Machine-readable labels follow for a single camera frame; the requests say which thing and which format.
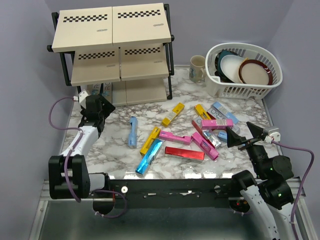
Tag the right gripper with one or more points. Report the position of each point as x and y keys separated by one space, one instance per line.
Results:
x=233 y=138

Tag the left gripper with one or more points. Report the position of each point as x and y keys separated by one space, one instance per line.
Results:
x=108 y=107

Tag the metallic blue toothpaste box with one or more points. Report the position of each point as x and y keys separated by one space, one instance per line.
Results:
x=94 y=89
x=148 y=158
x=107 y=92

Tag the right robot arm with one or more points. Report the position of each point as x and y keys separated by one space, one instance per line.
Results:
x=272 y=199

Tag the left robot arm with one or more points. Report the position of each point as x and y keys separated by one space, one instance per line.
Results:
x=68 y=172

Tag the beige three-tier shelf rack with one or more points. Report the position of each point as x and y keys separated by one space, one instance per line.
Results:
x=129 y=46

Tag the blue box near right gripper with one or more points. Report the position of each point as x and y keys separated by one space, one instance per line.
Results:
x=222 y=135

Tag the light blue box far right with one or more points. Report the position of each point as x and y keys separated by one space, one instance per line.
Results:
x=225 y=112

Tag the silver foil toothpaste box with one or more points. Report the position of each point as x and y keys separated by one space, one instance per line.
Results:
x=212 y=138

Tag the pink toothpaste box upper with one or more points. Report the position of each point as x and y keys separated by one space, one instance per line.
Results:
x=216 y=124

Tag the silver blue toothpaste box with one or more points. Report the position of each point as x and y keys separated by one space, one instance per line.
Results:
x=215 y=114

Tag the light blue toothpaste box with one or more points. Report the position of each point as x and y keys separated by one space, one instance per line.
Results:
x=132 y=136

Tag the pink toothpaste box diagonal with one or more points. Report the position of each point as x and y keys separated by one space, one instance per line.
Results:
x=205 y=146

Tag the yellow toothpaste box right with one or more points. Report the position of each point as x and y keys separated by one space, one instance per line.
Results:
x=201 y=112

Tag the yellow toothpaste box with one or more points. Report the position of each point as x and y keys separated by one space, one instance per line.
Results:
x=201 y=112
x=173 y=114
x=152 y=136

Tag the yellow toothpaste box lower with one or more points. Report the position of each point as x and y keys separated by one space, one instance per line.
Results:
x=152 y=136

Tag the white plastic dish basket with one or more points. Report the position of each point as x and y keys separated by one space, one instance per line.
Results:
x=241 y=90

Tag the red rimmed plate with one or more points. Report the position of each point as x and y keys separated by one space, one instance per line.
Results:
x=254 y=72

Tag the pink toothpaste box long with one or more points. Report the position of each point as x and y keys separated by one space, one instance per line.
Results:
x=169 y=136

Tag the dark teal bowl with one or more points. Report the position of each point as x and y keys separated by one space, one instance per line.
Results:
x=218 y=58

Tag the yellow toothpaste box middle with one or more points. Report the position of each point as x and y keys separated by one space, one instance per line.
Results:
x=173 y=114

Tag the white plate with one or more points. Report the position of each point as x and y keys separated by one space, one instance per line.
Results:
x=230 y=65

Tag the red metallic toothpaste box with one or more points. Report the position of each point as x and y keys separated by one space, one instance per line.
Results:
x=184 y=153

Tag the cream ceramic mug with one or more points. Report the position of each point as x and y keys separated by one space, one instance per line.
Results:
x=197 y=70

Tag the black base bar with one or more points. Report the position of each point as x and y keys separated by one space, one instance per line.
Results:
x=158 y=193

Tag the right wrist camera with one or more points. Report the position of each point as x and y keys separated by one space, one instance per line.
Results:
x=270 y=134

